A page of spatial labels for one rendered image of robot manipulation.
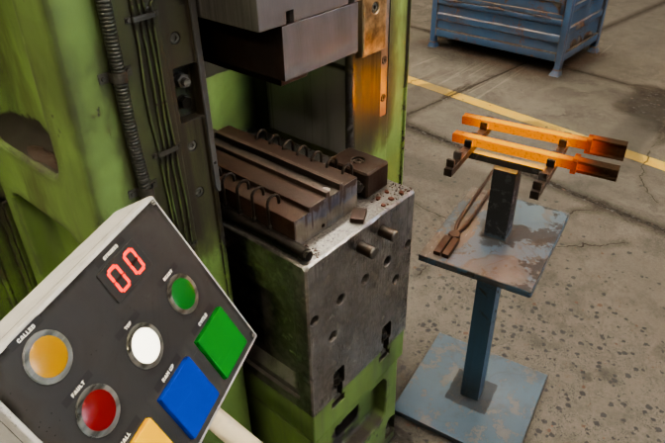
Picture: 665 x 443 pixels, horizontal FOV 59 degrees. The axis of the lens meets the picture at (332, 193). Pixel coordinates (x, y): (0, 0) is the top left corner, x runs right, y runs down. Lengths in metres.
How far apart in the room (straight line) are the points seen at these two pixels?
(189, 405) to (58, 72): 0.50
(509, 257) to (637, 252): 1.42
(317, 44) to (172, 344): 0.56
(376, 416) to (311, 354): 0.59
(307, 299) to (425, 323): 1.21
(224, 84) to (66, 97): 0.69
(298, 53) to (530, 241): 0.92
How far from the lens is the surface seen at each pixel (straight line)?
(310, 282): 1.18
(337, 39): 1.11
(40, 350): 0.72
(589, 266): 2.81
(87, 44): 0.96
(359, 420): 1.84
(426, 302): 2.46
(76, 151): 1.01
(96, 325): 0.76
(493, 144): 1.57
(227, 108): 1.62
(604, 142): 1.64
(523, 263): 1.61
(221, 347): 0.89
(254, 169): 1.33
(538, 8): 4.83
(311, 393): 1.41
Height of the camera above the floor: 1.64
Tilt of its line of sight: 32 degrees down
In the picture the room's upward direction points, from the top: 1 degrees counter-clockwise
